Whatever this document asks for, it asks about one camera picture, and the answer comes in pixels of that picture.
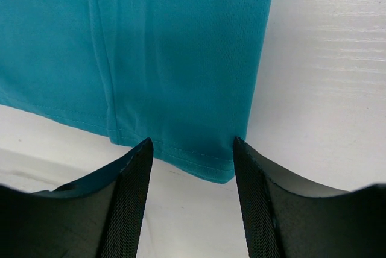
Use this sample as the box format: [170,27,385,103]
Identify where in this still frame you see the teal t-shirt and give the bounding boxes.
[1,0,271,184]

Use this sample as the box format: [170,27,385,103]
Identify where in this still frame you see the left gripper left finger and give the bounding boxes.
[1,139,153,257]

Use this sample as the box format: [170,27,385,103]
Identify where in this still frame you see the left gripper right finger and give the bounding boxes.
[233,138,385,257]

